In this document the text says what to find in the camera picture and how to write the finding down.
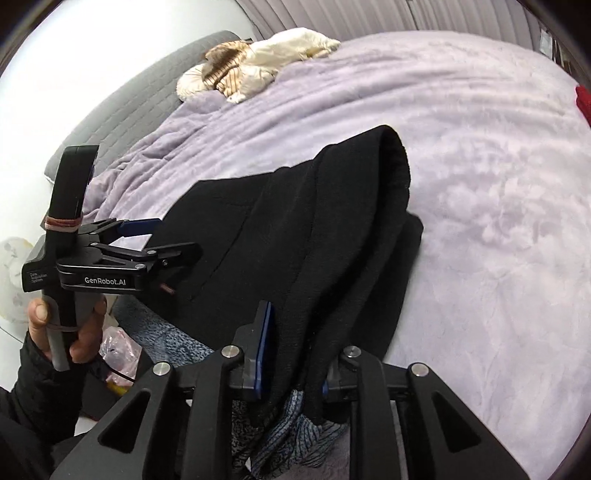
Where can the blue-grey patterned blanket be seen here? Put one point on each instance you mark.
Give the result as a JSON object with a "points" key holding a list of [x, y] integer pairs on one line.
{"points": [[286, 438]]}

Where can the clear pink plastic bag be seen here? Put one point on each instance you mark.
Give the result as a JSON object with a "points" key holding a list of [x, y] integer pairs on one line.
{"points": [[120, 348]]}

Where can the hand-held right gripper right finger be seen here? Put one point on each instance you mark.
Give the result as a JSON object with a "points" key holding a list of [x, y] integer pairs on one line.
{"points": [[339, 387]]}

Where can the person's left hand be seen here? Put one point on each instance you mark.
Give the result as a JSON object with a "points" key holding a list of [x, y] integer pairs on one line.
{"points": [[39, 318]]}

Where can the black pants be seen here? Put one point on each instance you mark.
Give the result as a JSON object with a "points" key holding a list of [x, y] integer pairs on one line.
{"points": [[300, 230]]}

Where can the red knit garment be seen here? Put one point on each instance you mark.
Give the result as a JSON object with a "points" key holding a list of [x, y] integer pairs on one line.
{"points": [[584, 104]]}

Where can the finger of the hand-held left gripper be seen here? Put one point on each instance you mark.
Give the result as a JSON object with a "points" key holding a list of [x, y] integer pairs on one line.
{"points": [[138, 226], [175, 253]]}

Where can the white floral cloth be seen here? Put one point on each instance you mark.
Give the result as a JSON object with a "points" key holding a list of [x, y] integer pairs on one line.
{"points": [[14, 277]]}

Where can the pale pleated curtain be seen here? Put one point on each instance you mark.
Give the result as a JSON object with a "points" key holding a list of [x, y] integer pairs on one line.
{"points": [[415, 16]]}

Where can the bed with lilac cover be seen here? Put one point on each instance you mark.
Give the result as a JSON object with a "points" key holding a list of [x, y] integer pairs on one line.
{"points": [[461, 207]]}

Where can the person's left forearm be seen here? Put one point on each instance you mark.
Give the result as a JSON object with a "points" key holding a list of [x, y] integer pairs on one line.
{"points": [[37, 406]]}

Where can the grey quilted headboard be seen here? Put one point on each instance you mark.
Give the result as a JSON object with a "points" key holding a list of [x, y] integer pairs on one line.
{"points": [[138, 101]]}

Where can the brown striped cloth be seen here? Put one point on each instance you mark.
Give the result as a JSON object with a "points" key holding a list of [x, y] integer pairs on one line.
{"points": [[228, 67]]}

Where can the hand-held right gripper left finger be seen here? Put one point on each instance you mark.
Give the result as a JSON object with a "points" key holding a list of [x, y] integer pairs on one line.
{"points": [[265, 350]]}

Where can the cream satin cloth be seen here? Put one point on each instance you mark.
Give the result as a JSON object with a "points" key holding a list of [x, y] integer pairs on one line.
{"points": [[286, 53]]}

